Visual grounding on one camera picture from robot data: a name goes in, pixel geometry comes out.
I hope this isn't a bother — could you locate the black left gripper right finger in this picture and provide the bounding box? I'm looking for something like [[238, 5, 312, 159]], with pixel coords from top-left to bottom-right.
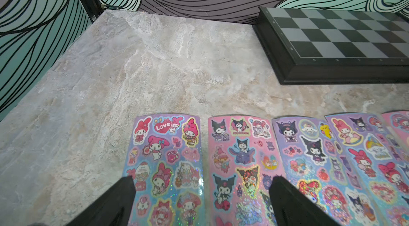
[[269, 176, 338, 226]]

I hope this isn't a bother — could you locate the lilac small sticker sheet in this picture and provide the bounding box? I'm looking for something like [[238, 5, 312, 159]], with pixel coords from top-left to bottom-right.
[[272, 116, 381, 226]]

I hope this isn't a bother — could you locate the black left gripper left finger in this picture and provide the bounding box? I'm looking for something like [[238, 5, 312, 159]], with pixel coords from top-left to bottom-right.
[[68, 176, 136, 226]]

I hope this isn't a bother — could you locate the black grey chessboard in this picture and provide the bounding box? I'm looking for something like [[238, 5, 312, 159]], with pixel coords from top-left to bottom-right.
[[253, 7, 409, 85]]

